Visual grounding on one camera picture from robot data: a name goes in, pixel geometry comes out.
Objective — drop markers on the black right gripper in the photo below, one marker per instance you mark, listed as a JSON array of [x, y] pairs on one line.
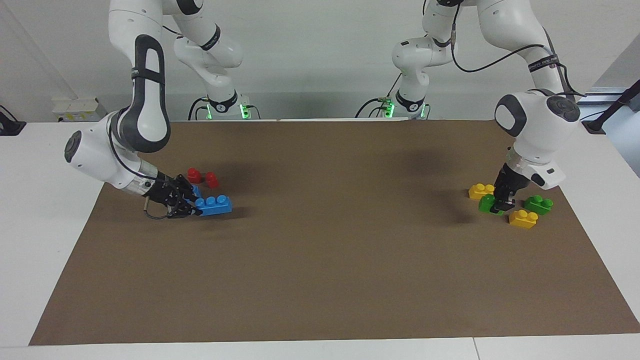
[[170, 191]]

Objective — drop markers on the red one-stud toy block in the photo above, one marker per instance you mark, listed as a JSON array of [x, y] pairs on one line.
[[194, 175], [212, 180]]

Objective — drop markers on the white wall socket box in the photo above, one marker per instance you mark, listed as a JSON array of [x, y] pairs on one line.
[[79, 109]]

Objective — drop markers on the black stand with pole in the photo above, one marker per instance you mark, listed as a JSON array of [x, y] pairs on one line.
[[612, 107]]

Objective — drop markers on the black table clamp mount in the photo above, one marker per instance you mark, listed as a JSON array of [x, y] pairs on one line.
[[10, 127]]

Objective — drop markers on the green two-stud toy block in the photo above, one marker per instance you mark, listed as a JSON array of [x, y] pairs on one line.
[[539, 205], [485, 205]]

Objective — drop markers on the blue three-stud toy block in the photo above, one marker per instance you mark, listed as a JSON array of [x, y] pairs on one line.
[[196, 192], [216, 206]]

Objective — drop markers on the brown paper table mat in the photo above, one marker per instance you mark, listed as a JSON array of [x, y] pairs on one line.
[[320, 275]]

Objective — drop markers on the yellow two-stud toy block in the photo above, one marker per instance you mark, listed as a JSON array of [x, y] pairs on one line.
[[522, 219], [479, 191]]

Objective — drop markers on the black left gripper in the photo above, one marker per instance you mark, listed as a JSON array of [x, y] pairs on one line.
[[510, 184]]

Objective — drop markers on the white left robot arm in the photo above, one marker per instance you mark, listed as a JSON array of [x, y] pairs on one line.
[[540, 125]]

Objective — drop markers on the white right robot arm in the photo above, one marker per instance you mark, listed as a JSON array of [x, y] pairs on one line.
[[145, 100]]

